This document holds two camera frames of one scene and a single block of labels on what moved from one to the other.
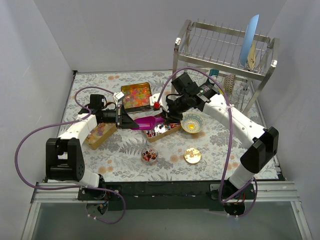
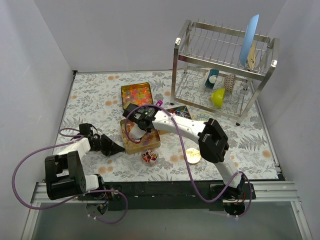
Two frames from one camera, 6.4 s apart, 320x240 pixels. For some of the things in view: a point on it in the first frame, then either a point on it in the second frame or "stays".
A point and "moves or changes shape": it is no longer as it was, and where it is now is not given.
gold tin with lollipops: (153, 135) moves or changes shape
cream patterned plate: (251, 56) stays
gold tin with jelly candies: (137, 96) stays
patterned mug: (229, 83) stays
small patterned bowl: (155, 97) to (136, 132)
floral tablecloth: (118, 117) stays
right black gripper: (171, 110) to (145, 125)
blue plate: (248, 39) stays
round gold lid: (192, 155) stays
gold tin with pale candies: (98, 134) to (149, 140)
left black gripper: (119, 116) to (105, 145)
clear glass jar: (149, 155) stays
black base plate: (171, 195) stays
